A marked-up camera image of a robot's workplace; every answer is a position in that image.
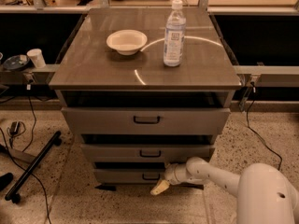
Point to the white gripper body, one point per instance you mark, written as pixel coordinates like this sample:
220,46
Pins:
171,174

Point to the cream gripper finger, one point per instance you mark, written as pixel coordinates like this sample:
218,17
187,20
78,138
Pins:
161,186

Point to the grey drawer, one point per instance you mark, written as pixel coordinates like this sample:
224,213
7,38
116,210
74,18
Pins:
145,153
128,176
175,121

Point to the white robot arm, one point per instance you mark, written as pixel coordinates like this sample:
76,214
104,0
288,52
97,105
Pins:
263,194

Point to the grey drawer cabinet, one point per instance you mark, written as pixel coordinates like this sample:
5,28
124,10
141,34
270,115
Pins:
92,74

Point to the white paper bowl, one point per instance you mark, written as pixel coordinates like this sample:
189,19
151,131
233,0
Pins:
127,42

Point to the clear plastic water bottle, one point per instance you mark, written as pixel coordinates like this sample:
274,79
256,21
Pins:
174,35

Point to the black bar on wheels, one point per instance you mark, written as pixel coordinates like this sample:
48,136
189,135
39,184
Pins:
13,194

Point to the small black adapter left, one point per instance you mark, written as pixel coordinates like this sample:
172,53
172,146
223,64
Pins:
14,128

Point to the white paper cup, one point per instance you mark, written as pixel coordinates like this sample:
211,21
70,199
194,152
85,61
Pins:
36,57

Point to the dark round plate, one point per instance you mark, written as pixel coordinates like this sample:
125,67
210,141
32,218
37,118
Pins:
16,63

